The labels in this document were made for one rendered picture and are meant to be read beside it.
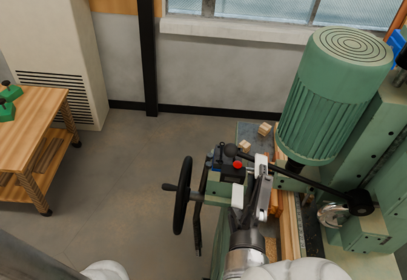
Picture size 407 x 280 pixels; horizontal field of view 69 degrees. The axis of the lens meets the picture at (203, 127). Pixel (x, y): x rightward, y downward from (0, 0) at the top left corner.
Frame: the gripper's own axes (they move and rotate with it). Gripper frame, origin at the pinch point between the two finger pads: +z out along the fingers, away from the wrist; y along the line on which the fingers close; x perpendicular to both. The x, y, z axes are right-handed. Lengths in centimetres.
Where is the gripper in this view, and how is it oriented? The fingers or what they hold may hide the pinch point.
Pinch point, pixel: (248, 174)
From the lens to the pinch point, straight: 76.8
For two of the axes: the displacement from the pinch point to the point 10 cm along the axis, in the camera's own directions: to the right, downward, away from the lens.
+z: 1.3, -7.0, 7.0
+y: 3.2, -6.4, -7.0
